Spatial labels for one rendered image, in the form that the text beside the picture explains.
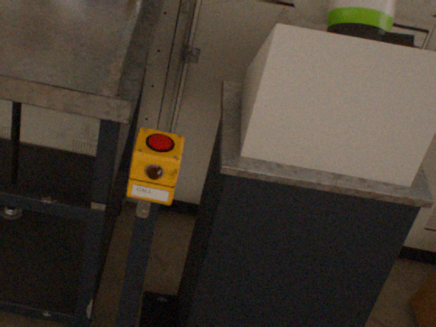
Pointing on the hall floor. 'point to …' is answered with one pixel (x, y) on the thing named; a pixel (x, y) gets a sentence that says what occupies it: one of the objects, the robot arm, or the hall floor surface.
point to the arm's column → (286, 254)
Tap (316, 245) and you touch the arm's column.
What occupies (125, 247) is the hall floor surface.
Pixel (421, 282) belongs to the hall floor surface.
